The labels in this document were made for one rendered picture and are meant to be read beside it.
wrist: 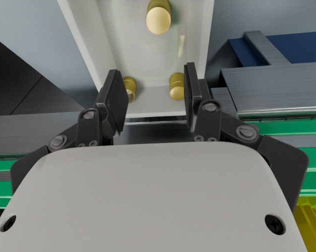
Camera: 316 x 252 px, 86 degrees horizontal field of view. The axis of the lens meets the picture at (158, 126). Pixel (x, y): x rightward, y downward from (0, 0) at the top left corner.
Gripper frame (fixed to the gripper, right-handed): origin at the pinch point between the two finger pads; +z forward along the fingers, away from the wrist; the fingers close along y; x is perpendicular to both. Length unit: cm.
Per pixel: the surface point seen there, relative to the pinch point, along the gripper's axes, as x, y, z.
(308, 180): -20.9, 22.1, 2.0
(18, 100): -39, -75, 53
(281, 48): -13.8, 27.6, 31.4
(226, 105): -11.4, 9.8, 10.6
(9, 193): -21.9, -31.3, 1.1
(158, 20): 0.1, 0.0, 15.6
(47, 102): -41, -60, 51
